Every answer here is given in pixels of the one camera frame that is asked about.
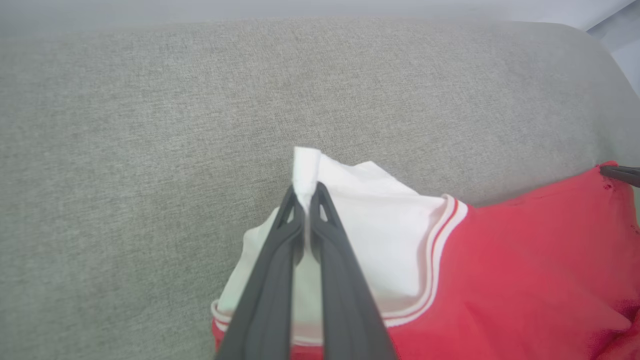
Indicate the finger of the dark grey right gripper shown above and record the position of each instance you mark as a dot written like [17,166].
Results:
[625,175]

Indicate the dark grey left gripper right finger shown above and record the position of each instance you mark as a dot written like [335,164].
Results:
[345,300]

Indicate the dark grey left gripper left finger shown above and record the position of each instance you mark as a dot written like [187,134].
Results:
[267,300]

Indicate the red and white garment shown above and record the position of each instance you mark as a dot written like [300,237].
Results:
[500,280]

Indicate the grey fabric sofa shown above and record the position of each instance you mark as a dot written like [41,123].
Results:
[150,150]

